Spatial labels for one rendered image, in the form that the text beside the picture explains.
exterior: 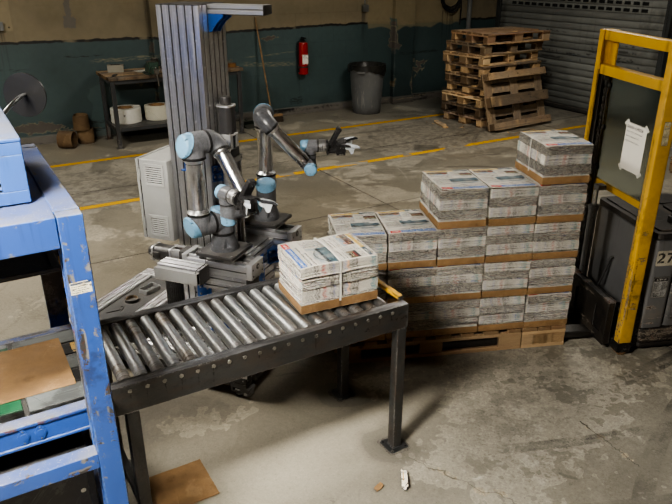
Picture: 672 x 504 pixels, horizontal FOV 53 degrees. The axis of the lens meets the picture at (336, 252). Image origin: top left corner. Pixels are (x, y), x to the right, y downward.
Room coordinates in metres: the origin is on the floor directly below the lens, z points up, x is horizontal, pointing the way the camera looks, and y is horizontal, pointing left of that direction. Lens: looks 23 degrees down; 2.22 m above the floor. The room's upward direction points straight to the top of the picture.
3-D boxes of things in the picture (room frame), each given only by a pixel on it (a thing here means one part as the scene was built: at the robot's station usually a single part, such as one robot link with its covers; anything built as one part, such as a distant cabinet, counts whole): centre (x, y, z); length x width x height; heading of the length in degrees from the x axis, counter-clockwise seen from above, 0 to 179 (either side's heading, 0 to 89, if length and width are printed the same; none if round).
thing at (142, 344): (2.35, 0.78, 0.78); 0.47 x 0.05 x 0.05; 30
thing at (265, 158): (3.88, 0.42, 1.19); 0.15 x 0.12 x 0.55; 4
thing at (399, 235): (3.69, -0.55, 0.42); 1.17 x 0.39 x 0.83; 99
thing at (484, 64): (10.30, -2.37, 0.65); 1.33 x 0.94 x 1.30; 124
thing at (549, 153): (3.81, -1.27, 0.65); 0.39 x 0.30 x 1.29; 9
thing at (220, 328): (2.52, 0.50, 0.78); 0.47 x 0.05 x 0.05; 30
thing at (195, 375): (2.37, 0.26, 0.74); 1.34 x 0.05 x 0.12; 120
